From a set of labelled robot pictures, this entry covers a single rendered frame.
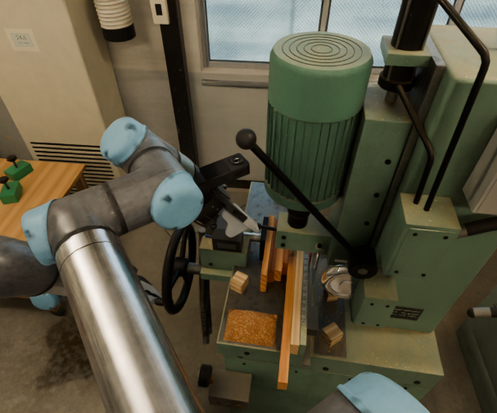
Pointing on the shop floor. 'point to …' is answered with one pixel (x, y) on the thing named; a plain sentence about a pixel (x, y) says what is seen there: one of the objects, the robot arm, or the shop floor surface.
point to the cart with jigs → (19, 193)
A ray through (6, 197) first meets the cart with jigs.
